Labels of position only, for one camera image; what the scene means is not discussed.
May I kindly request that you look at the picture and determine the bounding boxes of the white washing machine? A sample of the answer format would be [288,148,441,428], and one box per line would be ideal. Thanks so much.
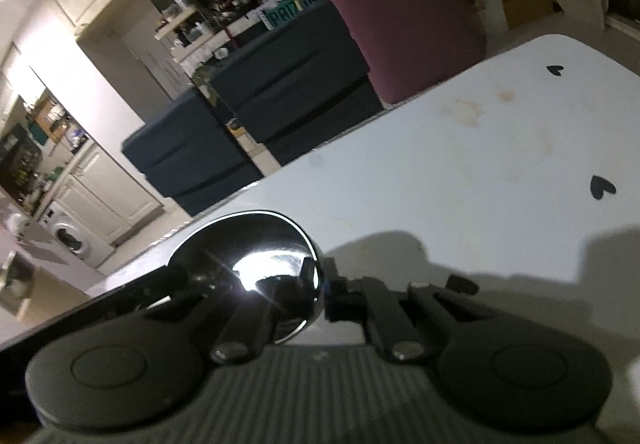
[39,201,116,269]

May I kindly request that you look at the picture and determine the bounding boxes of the round steel bowl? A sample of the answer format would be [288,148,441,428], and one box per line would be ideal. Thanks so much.
[167,210,327,346]

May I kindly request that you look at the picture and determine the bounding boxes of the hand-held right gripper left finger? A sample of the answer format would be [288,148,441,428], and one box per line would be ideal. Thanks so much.
[132,266,281,366]

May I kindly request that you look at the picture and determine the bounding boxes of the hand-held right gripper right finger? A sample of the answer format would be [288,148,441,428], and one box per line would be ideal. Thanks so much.
[324,258,502,366]

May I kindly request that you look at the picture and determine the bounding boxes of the cream kitchen base cabinets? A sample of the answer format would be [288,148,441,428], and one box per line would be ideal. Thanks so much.
[50,144,166,245]

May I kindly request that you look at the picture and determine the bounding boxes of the teal sign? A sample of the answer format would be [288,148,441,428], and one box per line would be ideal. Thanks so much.
[265,0,323,29]

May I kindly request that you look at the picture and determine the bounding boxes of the white shelf rack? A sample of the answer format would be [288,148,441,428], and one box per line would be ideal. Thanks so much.
[152,4,201,49]

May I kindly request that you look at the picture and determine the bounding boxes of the dark blue chair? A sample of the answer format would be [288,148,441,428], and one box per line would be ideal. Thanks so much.
[209,0,385,167]
[121,91,263,217]

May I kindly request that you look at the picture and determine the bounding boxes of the maroon chair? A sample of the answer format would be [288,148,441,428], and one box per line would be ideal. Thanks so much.
[327,0,488,105]

